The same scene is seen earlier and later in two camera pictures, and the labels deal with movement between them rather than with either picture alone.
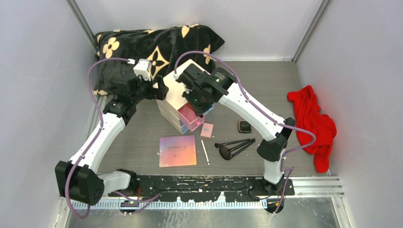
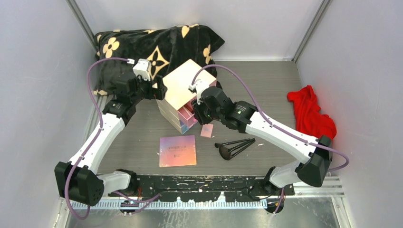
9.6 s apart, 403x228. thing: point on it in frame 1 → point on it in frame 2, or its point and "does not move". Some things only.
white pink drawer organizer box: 175,110 does not move
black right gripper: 206,107 → 198,113
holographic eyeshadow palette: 177,151 does not move
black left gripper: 155,93 does not move
